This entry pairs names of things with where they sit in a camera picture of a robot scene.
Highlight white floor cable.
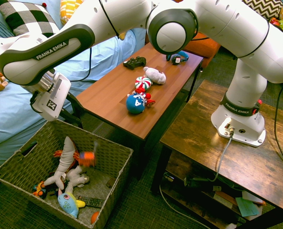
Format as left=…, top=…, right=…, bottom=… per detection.
left=158, top=184, right=212, bottom=229

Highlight black game controller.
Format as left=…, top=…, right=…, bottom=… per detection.
left=122, top=56, right=147, bottom=71

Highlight blue Captain America plush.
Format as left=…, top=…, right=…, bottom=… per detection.
left=126, top=87, right=157, bottom=115

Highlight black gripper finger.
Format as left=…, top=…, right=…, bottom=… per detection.
left=65, top=93, right=81, bottom=115
left=59, top=108, right=83, bottom=128

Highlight black power adapter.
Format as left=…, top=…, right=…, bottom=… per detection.
left=183, top=176, right=211, bottom=188

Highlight red-brown wooden coffee table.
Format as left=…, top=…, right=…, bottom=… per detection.
left=72, top=42, right=204, bottom=181

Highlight rustic brown robot table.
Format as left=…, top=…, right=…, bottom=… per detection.
left=150, top=79, right=283, bottom=229

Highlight blue yellow fish plush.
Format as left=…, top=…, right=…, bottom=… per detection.
left=57, top=187, right=86, bottom=219

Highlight small brown block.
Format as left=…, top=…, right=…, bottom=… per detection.
left=105, top=177, right=116, bottom=189

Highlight blue black headphones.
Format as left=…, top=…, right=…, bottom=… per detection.
left=165, top=50, right=190, bottom=66

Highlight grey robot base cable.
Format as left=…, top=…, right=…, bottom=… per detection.
left=207, top=127, right=236, bottom=183

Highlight white grey plush animal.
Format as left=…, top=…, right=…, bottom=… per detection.
left=64, top=165, right=90, bottom=194

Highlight teal paper envelope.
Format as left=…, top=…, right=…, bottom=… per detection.
left=235, top=196, right=261, bottom=218

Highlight orange red lobster plush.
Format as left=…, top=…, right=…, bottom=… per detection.
left=53, top=148, right=83, bottom=168

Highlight grey white shark plush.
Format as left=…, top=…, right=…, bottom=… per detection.
left=43, top=136, right=78, bottom=190

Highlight bed with light blue sheet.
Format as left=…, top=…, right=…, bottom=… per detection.
left=0, top=0, right=147, bottom=176

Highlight red toy fire truck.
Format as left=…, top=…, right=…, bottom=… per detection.
left=78, top=141, right=99, bottom=168

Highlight black remote control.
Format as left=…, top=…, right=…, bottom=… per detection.
left=77, top=195, right=105, bottom=209

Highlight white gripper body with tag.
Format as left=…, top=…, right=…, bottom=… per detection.
left=30, top=71, right=72, bottom=122

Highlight red tufted ottoman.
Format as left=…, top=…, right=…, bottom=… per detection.
left=145, top=31, right=222, bottom=69

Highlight red green peppermint plush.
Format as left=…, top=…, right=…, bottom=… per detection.
left=134, top=76, right=153, bottom=92

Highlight yellow patterned bolster pillow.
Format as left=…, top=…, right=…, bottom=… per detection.
left=60, top=0, right=85, bottom=26

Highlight black white checked pillow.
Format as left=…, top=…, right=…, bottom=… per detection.
left=0, top=0, right=60, bottom=38

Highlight woven wicker basket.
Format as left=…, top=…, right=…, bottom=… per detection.
left=0, top=118, right=134, bottom=229

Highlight toy fruit pile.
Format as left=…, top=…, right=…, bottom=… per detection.
left=269, top=17, right=283, bottom=35

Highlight black white chevron pillow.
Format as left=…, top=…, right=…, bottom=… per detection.
left=241, top=0, right=283, bottom=21

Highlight small orange blue toy car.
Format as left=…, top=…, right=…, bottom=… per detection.
left=32, top=180, right=47, bottom=199

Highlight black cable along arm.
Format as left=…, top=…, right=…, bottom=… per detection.
left=69, top=0, right=120, bottom=83

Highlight orange ball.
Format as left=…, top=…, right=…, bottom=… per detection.
left=90, top=210, right=101, bottom=225

